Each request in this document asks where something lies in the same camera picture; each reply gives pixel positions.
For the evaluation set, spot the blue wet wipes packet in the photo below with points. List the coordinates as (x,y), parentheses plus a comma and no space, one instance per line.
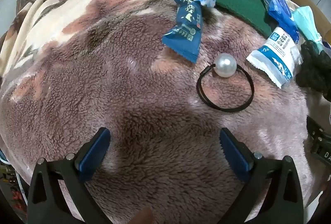
(278,6)

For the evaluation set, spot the light blue face mask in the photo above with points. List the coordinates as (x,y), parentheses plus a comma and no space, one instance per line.
(306,22)

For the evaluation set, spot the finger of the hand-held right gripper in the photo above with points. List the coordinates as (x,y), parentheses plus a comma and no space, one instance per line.
(316,129)

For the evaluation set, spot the dark blue snack packet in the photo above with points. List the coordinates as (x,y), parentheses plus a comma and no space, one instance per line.
(186,32)

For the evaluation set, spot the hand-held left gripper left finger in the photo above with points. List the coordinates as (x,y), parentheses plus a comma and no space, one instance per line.
(94,154)

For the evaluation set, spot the black scrunchie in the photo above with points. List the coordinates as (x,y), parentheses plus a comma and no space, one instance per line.
(315,66)

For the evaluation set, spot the white blue snack packet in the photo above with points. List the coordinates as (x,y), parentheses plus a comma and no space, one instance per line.
(274,56)

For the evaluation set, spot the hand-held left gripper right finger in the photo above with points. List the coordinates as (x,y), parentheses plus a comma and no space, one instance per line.
(234,154)

